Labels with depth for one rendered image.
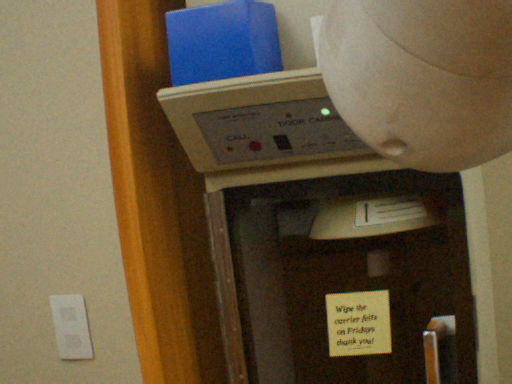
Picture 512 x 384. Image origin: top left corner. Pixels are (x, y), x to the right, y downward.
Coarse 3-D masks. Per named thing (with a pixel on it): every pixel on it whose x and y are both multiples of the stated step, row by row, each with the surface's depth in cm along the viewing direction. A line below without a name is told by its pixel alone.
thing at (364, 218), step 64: (256, 192) 143; (320, 192) 140; (384, 192) 138; (448, 192) 135; (256, 256) 144; (320, 256) 141; (384, 256) 139; (448, 256) 136; (256, 320) 144; (320, 320) 142; (448, 320) 136
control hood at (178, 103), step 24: (288, 72) 130; (312, 72) 129; (168, 96) 135; (192, 96) 134; (216, 96) 133; (240, 96) 133; (264, 96) 132; (288, 96) 132; (312, 96) 131; (192, 120) 137; (192, 144) 140; (216, 168) 143
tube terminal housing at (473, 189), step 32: (192, 0) 145; (224, 0) 143; (256, 0) 142; (288, 0) 141; (320, 0) 139; (288, 32) 141; (288, 64) 141; (320, 160) 141; (352, 160) 140; (384, 160) 139; (480, 192) 143; (480, 224) 141; (480, 256) 139; (480, 288) 137; (480, 320) 136; (480, 352) 137
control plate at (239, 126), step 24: (216, 120) 136; (240, 120) 136; (264, 120) 135; (288, 120) 134; (312, 120) 134; (336, 120) 133; (216, 144) 139; (240, 144) 139; (264, 144) 138; (312, 144) 137; (336, 144) 136; (360, 144) 136
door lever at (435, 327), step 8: (432, 320) 137; (440, 320) 137; (432, 328) 135; (440, 328) 136; (424, 336) 132; (432, 336) 132; (440, 336) 137; (424, 344) 133; (432, 344) 132; (424, 352) 133; (432, 352) 132; (432, 360) 132; (432, 368) 132; (432, 376) 132
